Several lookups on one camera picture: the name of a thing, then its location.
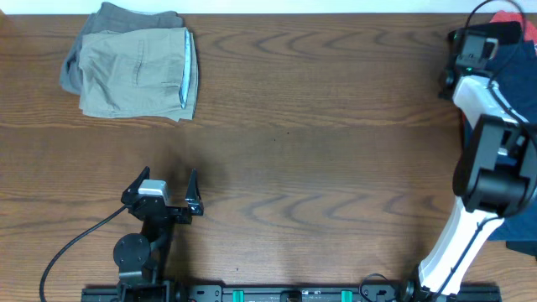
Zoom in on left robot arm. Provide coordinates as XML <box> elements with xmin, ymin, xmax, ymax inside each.
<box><xmin>113</xmin><ymin>167</ymin><xmax>204</xmax><ymax>301</ymax></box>

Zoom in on black garment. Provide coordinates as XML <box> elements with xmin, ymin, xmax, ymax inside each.
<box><xmin>447</xmin><ymin>21</ymin><xmax>522</xmax><ymax>45</ymax></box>

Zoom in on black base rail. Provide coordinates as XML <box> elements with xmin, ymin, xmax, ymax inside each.
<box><xmin>81</xmin><ymin>284</ymin><xmax>503</xmax><ymax>302</ymax></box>

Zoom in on grey folded garment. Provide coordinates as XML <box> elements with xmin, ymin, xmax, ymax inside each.
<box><xmin>59</xmin><ymin>2</ymin><xmax>184</xmax><ymax>95</ymax></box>

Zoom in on khaki folded shorts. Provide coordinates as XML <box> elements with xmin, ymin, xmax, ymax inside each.
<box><xmin>79</xmin><ymin>28</ymin><xmax>199</xmax><ymax>122</ymax></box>

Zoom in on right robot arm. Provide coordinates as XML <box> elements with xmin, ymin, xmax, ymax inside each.
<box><xmin>397</xmin><ymin>21</ymin><xmax>536</xmax><ymax>301</ymax></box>

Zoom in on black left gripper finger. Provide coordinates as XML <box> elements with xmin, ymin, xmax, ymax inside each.
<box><xmin>125</xmin><ymin>166</ymin><xmax>150</xmax><ymax>194</ymax></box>
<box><xmin>185</xmin><ymin>169</ymin><xmax>202</xmax><ymax>209</ymax></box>

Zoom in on red garment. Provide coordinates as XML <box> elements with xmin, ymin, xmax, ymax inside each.
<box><xmin>490</xmin><ymin>10</ymin><xmax>536</xmax><ymax>58</ymax></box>

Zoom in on navy blue shorts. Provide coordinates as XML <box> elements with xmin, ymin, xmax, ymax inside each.
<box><xmin>486</xmin><ymin>42</ymin><xmax>536</xmax><ymax>242</ymax></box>

